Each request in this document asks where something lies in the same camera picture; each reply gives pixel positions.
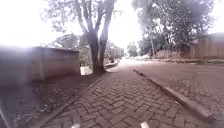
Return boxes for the building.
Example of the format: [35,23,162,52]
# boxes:
[104,45,126,62]

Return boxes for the large forked tree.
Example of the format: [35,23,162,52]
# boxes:
[42,0,118,75]

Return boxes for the small tree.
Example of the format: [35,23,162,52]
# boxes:
[126,40,140,58]

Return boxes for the pale concrete slab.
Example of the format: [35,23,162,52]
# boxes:
[79,65,94,76]

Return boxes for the red brick path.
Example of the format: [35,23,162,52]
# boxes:
[40,61,215,128]

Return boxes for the stone kerb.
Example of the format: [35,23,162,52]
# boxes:
[30,77,105,128]
[132,68,218,122]

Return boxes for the grass verge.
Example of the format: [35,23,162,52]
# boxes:
[133,56,224,66]

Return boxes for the row of dark trees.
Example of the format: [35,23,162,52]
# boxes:
[131,0,218,58]

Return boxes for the bare dirt strip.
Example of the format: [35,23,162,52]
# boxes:
[0,73,102,128]

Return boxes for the reddish paved road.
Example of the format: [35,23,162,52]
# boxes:
[119,58,224,128]

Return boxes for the trees behind wall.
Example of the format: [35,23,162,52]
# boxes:
[47,32,93,67]

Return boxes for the brown brick wall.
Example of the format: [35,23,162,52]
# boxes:
[0,45,82,85]

